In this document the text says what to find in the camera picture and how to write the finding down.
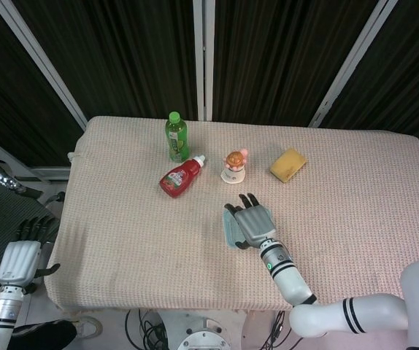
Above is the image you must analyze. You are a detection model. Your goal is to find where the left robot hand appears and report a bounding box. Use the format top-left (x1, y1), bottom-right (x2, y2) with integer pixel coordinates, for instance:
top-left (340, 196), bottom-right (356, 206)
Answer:
top-left (0, 214), bottom-right (61, 287)

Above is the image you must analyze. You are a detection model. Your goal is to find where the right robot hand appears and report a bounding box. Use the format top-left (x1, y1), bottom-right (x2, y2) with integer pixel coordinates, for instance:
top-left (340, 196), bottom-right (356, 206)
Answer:
top-left (223, 192), bottom-right (277, 252)

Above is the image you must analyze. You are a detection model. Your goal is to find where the blue plastic lid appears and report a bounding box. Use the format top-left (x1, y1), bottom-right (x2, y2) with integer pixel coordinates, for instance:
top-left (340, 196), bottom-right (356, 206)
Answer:
top-left (223, 209), bottom-right (247, 251)

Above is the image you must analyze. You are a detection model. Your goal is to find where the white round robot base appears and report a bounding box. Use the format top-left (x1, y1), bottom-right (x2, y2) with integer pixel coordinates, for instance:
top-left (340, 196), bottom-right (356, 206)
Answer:
top-left (157, 311), bottom-right (247, 350)

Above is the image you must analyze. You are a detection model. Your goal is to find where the beige cloth-covered table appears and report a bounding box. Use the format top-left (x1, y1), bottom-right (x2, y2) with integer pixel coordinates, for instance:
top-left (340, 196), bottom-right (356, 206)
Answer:
top-left (44, 115), bottom-right (419, 317)

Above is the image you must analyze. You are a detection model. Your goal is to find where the white paper cup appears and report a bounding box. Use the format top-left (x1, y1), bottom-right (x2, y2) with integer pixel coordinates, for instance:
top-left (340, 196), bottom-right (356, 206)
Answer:
top-left (220, 166), bottom-right (247, 186)

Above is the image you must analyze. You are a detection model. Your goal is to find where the yellow sponge green base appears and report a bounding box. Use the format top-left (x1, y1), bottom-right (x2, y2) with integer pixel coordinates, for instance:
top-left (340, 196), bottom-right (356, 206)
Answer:
top-left (269, 147), bottom-right (308, 183)

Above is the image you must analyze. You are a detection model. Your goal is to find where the black trouser leg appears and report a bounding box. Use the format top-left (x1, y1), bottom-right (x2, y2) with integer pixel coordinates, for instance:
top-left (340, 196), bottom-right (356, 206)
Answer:
top-left (11, 319), bottom-right (80, 350)

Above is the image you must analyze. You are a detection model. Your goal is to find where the red ketchup bottle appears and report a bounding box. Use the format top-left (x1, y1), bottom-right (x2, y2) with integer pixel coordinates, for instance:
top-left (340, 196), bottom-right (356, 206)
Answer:
top-left (159, 155), bottom-right (207, 199)

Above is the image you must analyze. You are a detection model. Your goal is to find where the white sneaker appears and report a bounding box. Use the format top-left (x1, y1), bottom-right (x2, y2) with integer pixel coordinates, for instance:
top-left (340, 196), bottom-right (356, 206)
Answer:
top-left (71, 315), bottom-right (103, 338)

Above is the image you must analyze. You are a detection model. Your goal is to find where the green drink bottle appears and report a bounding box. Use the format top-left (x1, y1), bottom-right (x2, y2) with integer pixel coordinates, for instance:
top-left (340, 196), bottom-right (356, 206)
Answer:
top-left (164, 112), bottom-right (190, 163)

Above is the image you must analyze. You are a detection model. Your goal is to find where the black cable bundle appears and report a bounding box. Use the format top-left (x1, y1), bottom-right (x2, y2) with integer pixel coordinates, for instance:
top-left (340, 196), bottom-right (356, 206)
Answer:
top-left (124, 308), bottom-right (167, 350)
top-left (266, 310), bottom-right (298, 350)

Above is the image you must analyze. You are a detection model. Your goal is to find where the white screen frame post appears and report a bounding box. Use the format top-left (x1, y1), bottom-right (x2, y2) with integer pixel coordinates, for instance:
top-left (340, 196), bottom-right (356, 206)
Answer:
top-left (0, 0), bottom-right (88, 131)
top-left (192, 0), bottom-right (215, 122)
top-left (308, 0), bottom-right (401, 128)

